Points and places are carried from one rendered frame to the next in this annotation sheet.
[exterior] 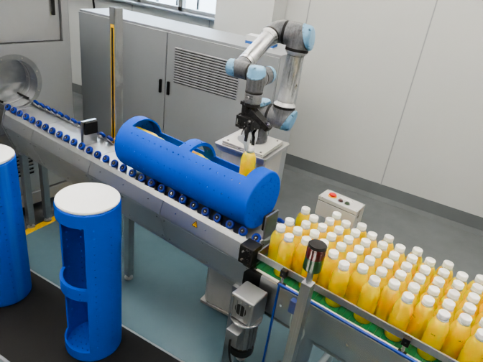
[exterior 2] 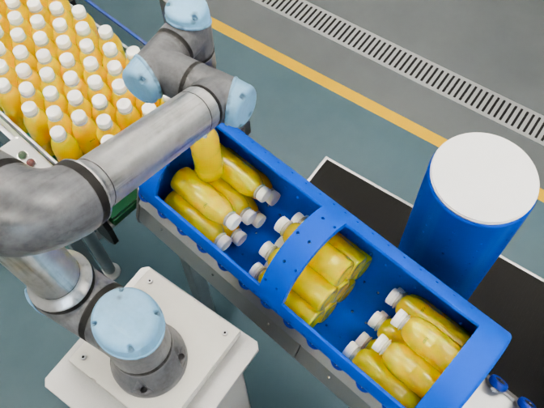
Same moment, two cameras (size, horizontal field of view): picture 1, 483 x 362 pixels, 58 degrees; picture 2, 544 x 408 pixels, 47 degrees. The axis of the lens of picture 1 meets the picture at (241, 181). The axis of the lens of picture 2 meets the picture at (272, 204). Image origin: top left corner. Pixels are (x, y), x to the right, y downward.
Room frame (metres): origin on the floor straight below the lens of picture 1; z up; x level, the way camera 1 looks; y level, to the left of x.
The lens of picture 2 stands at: (2.56, 0.28, 2.43)
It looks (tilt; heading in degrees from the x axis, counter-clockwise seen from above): 61 degrees down; 191
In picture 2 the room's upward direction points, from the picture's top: 2 degrees counter-clockwise
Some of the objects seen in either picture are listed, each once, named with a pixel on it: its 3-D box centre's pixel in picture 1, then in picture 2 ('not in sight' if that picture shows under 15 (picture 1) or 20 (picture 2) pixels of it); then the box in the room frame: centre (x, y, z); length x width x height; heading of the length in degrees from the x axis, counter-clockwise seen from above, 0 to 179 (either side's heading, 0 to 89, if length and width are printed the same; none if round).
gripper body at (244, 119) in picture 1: (249, 115); not in sight; (1.80, 0.01, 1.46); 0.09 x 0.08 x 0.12; 57
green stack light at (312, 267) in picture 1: (313, 262); not in sight; (1.18, -0.28, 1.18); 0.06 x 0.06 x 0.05
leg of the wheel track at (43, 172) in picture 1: (44, 186); not in sight; (2.87, 1.50, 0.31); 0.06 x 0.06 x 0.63; 57
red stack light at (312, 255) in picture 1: (315, 251); not in sight; (1.18, -0.28, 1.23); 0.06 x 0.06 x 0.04
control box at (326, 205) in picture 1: (339, 208); (31, 178); (1.82, -0.49, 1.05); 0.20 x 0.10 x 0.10; 57
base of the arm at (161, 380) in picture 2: (254, 130); (145, 351); (2.26, -0.04, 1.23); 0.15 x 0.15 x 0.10
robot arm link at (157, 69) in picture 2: (261, 75); (164, 70); (1.89, -0.02, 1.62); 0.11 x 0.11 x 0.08; 68
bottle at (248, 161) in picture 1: (247, 167); (206, 150); (1.78, -0.02, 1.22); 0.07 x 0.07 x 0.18
